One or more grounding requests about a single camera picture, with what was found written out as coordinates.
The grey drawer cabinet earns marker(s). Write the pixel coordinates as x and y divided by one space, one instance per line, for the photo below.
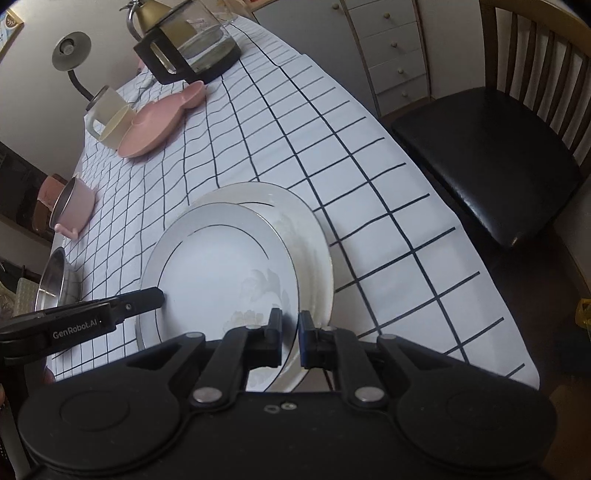
392 46

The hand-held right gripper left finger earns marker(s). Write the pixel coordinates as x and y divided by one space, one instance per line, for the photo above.
276 325

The yellow plastic object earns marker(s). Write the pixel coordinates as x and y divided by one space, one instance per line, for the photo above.
584 314

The grey desk lamp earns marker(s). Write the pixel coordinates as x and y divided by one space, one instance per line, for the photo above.
69 48

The lace-covered yellow cushion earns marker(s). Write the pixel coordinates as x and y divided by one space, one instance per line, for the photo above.
21 297

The wooden chair black seat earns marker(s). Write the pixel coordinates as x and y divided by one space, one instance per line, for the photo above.
485 152

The pink bear-shaped plate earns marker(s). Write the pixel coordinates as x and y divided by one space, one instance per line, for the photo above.
152 124

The gold kettle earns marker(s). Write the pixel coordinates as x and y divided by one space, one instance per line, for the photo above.
157 14

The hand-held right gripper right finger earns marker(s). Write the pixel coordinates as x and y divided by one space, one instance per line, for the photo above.
304 333

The framed wall picture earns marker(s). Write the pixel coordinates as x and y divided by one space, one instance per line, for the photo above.
10 27

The dark display cabinet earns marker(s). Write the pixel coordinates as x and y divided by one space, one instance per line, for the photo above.
18 184

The pink steel-lined bowl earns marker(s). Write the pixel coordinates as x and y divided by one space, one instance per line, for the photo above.
81 203

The pink cloth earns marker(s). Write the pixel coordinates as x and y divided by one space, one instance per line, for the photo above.
46 191

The white gold-rimmed plate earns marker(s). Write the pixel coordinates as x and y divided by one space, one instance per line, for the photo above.
217 277
307 230

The white lidded mug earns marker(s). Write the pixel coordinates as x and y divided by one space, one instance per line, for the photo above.
104 108

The white black-checked tablecloth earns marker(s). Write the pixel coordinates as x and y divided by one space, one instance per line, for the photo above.
323 138

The stainless steel bowl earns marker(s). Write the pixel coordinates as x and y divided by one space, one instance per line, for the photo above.
60 281

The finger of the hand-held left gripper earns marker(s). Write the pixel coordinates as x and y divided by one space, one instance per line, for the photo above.
141 300

